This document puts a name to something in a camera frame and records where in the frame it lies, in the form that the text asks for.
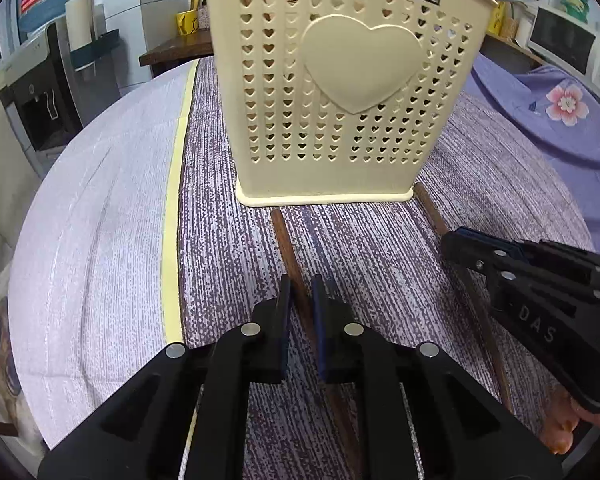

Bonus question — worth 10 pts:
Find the brown wooden chopstick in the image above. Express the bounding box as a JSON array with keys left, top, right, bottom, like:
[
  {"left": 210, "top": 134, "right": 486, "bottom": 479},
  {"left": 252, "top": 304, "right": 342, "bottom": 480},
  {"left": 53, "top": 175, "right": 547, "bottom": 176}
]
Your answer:
[
  {"left": 414, "top": 182, "right": 514, "bottom": 413},
  {"left": 271, "top": 208, "right": 362, "bottom": 479}
]

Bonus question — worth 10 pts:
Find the purple floral cloth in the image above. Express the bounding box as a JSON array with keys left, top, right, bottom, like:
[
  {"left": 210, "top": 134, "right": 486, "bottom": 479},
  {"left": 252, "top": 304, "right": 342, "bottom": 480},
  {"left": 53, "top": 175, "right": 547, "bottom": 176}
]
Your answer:
[{"left": 464, "top": 54, "right": 600, "bottom": 252}]

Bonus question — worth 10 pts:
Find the white water dispenser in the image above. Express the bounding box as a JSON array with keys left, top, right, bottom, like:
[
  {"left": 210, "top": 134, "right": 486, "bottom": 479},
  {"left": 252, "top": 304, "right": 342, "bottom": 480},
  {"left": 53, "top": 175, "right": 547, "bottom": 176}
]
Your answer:
[{"left": 0, "top": 16, "right": 121, "bottom": 171}]

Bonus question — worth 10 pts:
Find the purple striped tablecloth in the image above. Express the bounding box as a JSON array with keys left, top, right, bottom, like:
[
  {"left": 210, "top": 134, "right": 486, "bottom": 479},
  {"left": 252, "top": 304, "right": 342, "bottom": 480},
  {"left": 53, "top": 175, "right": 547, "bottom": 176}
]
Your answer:
[{"left": 8, "top": 58, "right": 593, "bottom": 446}]

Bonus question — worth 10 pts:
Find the right hand orange glove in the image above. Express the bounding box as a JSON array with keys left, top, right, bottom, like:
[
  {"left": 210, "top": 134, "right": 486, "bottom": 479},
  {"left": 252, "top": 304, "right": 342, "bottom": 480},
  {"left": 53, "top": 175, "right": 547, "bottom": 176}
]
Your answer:
[{"left": 540, "top": 386, "right": 600, "bottom": 455}]

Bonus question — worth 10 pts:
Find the cream plastic utensil holder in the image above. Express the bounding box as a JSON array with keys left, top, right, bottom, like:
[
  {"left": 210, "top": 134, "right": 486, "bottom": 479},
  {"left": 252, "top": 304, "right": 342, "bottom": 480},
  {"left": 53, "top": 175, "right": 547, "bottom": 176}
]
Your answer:
[{"left": 207, "top": 0, "right": 495, "bottom": 207}]

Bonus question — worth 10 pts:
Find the yellow mug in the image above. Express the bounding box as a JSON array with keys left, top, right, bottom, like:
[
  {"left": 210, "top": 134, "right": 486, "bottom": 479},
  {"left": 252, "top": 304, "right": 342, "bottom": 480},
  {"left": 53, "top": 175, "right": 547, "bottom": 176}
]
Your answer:
[{"left": 175, "top": 9, "right": 200, "bottom": 37}]

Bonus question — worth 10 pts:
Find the yellow paper roll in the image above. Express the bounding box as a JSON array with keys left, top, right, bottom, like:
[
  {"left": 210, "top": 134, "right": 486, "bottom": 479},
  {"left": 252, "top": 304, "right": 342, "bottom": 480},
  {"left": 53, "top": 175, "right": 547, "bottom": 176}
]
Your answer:
[{"left": 486, "top": 1, "right": 508, "bottom": 37}]

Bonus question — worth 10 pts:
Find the dark wooden sink table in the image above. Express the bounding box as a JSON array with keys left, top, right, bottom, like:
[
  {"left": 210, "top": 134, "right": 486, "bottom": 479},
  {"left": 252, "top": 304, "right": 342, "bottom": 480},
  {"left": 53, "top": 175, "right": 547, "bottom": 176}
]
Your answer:
[{"left": 138, "top": 28, "right": 213, "bottom": 78}]

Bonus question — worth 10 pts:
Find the white microwave oven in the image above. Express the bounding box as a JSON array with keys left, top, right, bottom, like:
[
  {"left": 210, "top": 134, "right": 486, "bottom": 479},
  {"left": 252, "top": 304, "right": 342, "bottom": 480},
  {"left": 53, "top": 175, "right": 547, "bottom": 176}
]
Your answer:
[{"left": 527, "top": 6, "right": 600, "bottom": 100}]

